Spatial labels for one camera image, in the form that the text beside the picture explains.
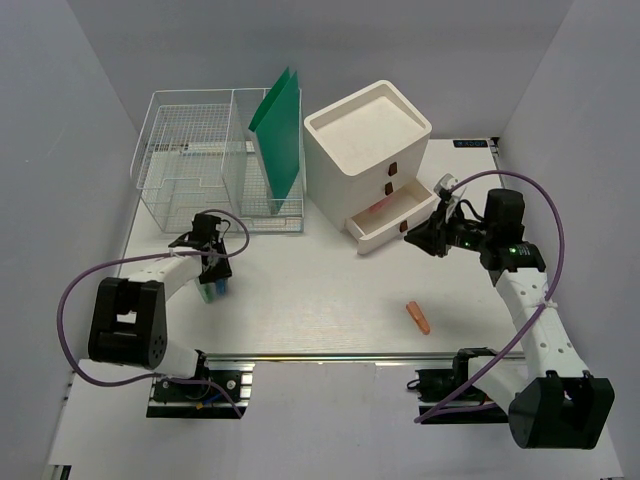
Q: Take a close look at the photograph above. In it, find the green plastic folder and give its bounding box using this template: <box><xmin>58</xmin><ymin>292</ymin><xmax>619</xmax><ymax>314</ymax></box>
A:
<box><xmin>248</xmin><ymin>68</ymin><xmax>300</xmax><ymax>215</ymax></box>

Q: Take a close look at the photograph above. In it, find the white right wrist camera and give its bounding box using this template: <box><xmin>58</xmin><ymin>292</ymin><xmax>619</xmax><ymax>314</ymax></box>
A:
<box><xmin>434</xmin><ymin>173</ymin><xmax>458</xmax><ymax>200</ymax></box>

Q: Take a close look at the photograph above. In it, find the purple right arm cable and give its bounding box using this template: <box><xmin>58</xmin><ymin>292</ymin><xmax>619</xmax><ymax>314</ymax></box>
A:
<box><xmin>414</xmin><ymin>170</ymin><xmax>567</xmax><ymax>426</ymax></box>

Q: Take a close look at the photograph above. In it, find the orange transparent lead case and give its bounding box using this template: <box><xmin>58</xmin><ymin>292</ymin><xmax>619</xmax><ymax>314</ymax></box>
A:
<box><xmin>406</xmin><ymin>301</ymin><xmax>431</xmax><ymax>335</ymax></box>

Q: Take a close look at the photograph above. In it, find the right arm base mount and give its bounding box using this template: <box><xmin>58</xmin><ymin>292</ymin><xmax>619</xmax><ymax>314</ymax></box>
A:
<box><xmin>406</xmin><ymin>347</ymin><xmax>508</xmax><ymax>425</ymax></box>

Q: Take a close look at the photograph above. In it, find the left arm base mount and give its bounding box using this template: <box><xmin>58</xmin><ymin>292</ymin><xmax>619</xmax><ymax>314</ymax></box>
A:
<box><xmin>146</xmin><ymin>361</ymin><xmax>254</xmax><ymax>420</ymax></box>

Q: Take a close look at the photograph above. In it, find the white drawer cabinet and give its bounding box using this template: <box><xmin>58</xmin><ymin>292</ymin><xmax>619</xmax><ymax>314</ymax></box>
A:
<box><xmin>303</xmin><ymin>80</ymin><xmax>432</xmax><ymax>231</ymax></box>

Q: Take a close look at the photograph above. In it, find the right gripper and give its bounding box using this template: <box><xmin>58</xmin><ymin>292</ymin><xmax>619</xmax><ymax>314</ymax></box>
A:
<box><xmin>404</xmin><ymin>200</ymin><xmax>493</xmax><ymax>257</ymax></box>

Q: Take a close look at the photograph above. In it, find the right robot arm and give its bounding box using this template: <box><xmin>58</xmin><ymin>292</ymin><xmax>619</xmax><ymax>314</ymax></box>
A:
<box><xmin>405</xmin><ymin>188</ymin><xmax>615</xmax><ymax>450</ymax></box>

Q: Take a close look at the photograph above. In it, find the white wire mesh organizer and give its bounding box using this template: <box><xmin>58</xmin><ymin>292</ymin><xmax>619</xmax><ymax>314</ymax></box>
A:
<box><xmin>130</xmin><ymin>88</ymin><xmax>304</xmax><ymax>234</ymax></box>

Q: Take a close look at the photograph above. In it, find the white bottom drawer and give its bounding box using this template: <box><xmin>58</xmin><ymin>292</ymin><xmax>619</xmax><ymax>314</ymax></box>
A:
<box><xmin>345</xmin><ymin>180</ymin><xmax>437</xmax><ymax>255</ymax></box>

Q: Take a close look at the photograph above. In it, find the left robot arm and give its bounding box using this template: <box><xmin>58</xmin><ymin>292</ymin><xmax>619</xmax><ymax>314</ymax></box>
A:
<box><xmin>88</xmin><ymin>214</ymin><xmax>232</xmax><ymax>399</ymax></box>

